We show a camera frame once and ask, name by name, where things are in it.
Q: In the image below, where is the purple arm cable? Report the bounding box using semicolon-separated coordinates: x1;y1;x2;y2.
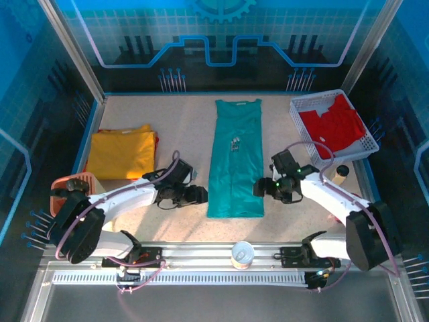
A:
284;140;402;293
54;150;168;295

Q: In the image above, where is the beige bottle with black cap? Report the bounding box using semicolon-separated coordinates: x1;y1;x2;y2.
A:
330;164;351;187

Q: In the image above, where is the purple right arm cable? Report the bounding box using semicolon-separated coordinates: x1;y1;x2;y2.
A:
284;140;402;293

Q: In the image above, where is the white slotted cable duct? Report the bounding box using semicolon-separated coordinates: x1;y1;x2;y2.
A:
52;270;310;286

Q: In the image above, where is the orange and cream utensil holder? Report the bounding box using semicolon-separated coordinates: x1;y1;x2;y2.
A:
50;172;117;233

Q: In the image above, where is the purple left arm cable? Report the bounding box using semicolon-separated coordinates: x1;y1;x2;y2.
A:
54;150;168;295

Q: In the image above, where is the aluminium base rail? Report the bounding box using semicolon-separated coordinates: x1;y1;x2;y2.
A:
42;241;402;270

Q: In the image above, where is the aluminium frame post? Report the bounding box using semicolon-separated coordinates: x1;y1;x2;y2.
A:
38;0;108;103
340;0;403;97

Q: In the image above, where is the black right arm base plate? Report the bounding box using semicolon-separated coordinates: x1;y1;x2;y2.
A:
280;246;341;269

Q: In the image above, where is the teal printed t-shirt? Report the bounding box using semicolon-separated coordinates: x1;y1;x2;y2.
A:
206;99;265;219

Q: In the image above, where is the yellow folded t-shirt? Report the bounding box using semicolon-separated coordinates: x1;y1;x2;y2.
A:
86;124;157;180

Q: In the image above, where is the white plastic basket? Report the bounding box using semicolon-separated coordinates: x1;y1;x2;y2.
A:
289;89;381;169

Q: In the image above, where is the red t-shirt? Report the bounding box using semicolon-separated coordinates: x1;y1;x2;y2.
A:
298;94;367;160

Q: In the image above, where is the tin can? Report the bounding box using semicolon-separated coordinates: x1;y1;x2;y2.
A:
230;240;255;271

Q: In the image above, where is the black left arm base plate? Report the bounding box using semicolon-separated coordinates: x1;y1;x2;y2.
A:
101;246;164;270

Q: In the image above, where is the black utensil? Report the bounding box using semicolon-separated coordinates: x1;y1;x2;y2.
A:
50;178;90;202

